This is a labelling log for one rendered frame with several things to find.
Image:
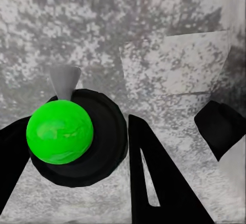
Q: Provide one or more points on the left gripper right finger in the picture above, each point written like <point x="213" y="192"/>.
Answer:
<point x="178" y="202"/>

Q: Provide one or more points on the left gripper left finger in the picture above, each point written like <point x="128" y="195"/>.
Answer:
<point x="14" y="155"/>

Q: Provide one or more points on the insectifuge atomizer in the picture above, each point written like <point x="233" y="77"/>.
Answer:
<point x="79" y="137"/>

